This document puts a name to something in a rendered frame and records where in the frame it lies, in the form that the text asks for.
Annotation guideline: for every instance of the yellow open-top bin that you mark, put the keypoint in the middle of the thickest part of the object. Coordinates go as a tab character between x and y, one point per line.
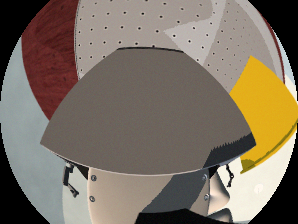
269	108

